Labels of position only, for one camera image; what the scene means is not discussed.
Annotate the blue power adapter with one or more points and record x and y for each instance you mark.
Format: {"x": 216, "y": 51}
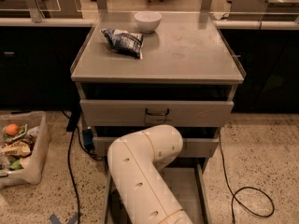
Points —
{"x": 87, "y": 137}

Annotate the yellow snack bag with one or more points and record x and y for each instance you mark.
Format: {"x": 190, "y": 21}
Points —
{"x": 18, "y": 149}

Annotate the blue chip bag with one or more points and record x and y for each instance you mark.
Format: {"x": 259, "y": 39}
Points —
{"x": 123, "y": 42}

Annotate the grey top drawer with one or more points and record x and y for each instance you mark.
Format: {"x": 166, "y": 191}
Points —
{"x": 147, "y": 113}

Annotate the green snack item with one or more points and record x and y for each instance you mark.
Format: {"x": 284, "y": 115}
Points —
{"x": 16, "y": 165}

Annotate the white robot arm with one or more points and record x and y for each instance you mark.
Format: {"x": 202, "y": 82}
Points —
{"x": 134, "y": 162}

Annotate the clear plastic bin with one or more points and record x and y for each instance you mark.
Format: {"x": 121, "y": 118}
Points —
{"x": 32, "y": 172}

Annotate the orange fruit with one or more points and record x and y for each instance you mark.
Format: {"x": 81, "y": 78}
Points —
{"x": 12, "y": 129}

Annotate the white ceramic bowl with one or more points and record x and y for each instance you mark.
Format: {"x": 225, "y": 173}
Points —
{"x": 147, "y": 21}

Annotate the grey drawer cabinet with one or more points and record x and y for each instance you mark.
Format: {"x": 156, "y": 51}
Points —
{"x": 184, "y": 59}

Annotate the grey bottom drawer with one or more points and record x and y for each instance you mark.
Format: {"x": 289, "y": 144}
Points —
{"x": 186, "y": 183}

